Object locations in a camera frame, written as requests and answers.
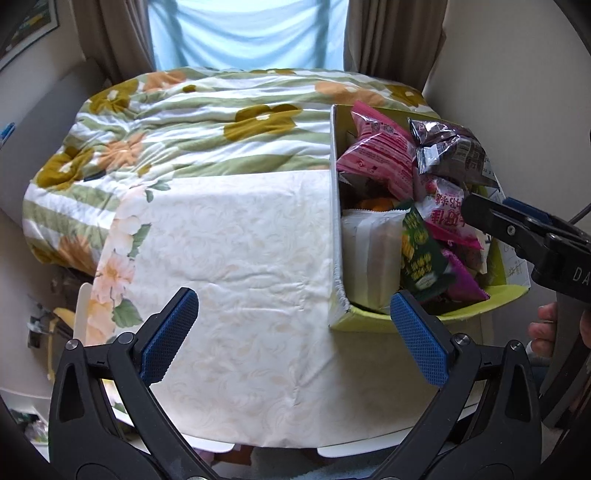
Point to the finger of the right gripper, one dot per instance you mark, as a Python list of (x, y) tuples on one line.
[(509, 226), (544, 223)]

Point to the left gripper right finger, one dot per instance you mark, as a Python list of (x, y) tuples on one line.
[(484, 421)]

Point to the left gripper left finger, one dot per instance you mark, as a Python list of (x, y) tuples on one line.
[(84, 439)]

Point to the pink strawberry rice snack bag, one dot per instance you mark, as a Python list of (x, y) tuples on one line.
[(439, 202)]

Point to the brown snack bag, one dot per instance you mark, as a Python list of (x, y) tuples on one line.
[(450, 150)]

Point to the dark green snack bag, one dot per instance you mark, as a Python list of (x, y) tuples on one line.
[(425, 272)]

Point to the beige orange snack bag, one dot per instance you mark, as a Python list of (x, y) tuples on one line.
[(381, 204)]

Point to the red pink snack bag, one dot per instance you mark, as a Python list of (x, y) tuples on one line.
[(383, 151)]

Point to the white translucent snack pack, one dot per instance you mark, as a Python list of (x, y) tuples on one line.
[(372, 256)]

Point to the person's right hand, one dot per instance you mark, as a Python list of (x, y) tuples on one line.
[(543, 332)]

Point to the green yellow cardboard box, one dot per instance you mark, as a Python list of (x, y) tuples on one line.
[(495, 267)]

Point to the white floral tablecloth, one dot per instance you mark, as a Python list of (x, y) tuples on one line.
[(261, 366)]

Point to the beige right curtain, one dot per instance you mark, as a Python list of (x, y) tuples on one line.
[(397, 40)]

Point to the beige curtain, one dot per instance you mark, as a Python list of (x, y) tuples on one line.
[(116, 34), (397, 40)]

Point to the floral green striped quilt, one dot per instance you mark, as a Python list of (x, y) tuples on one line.
[(188, 122)]

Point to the light blue window cloth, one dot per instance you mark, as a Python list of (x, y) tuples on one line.
[(248, 35)]

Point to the beige left curtain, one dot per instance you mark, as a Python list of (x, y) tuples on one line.
[(116, 34)]

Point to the framed city picture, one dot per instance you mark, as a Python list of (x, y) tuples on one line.
[(23, 23)]

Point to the grey wall panel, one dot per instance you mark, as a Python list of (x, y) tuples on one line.
[(38, 136)]

